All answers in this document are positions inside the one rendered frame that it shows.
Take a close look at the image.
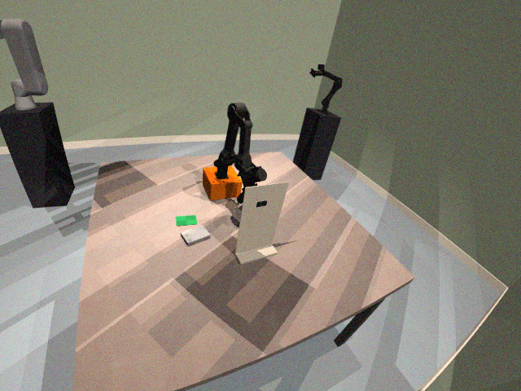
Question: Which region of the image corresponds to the green flat square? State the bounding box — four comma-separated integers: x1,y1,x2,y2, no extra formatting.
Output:
175,215,198,226

